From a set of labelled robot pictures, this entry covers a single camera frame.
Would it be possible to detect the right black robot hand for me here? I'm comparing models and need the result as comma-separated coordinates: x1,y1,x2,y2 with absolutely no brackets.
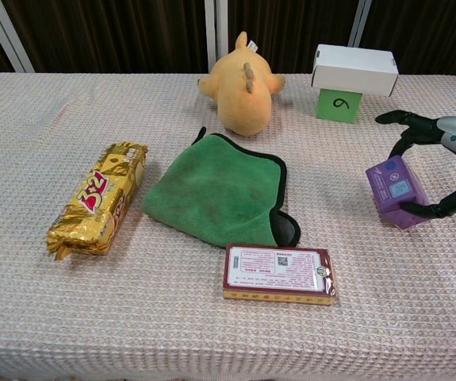
374,110,456,220

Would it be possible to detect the purple small box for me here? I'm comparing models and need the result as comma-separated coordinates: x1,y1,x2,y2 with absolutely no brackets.
365,155,431,230

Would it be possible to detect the green numbered block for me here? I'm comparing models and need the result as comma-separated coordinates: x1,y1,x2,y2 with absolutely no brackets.
316,87,364,125

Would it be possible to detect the white cardboard box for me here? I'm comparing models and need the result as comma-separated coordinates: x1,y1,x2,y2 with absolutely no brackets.
310,43,400,98

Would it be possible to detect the red and white card box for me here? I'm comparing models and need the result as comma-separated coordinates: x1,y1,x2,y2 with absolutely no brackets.
222,243,338,306

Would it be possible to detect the orange plush toy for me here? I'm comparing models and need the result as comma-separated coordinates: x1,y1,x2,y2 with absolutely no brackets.
197,31,286,137

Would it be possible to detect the green microfiber cloth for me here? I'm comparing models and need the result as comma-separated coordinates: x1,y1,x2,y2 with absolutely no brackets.
141,125,301,248

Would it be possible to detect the woven beige tablecloth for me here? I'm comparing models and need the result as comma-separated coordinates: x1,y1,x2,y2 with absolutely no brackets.
0,71,456,381

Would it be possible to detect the gold biscuit packet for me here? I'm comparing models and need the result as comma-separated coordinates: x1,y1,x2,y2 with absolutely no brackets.
45,141,149,261

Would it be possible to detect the white metal frame post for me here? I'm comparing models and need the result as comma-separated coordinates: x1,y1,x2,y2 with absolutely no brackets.
347,0,373,48
0,0,35,74
204,0,229,73

